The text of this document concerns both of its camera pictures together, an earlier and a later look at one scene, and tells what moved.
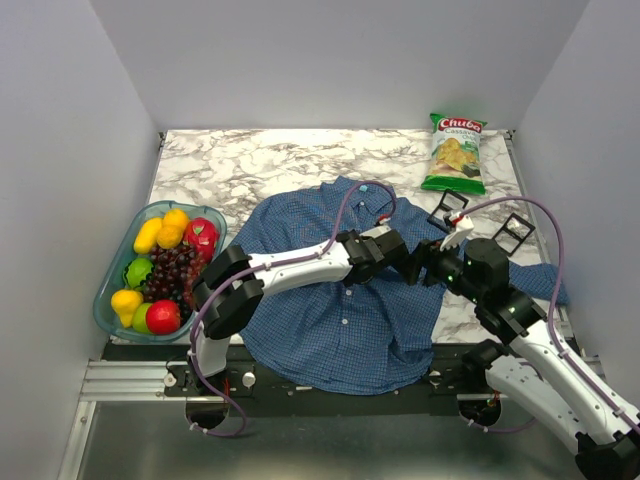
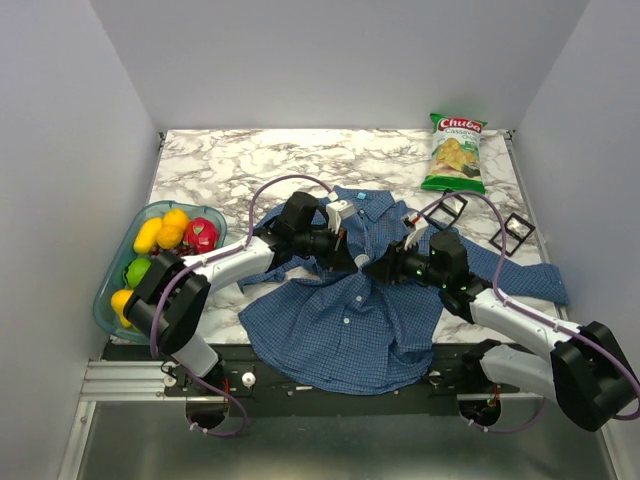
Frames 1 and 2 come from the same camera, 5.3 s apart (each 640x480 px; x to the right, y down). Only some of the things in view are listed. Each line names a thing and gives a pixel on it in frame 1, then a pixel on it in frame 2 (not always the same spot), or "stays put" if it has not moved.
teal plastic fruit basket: (112, 279) stays put
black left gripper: (361, 238) → (342, 260)
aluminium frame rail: (116, 380) stays put
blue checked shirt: (324, 333) stays put
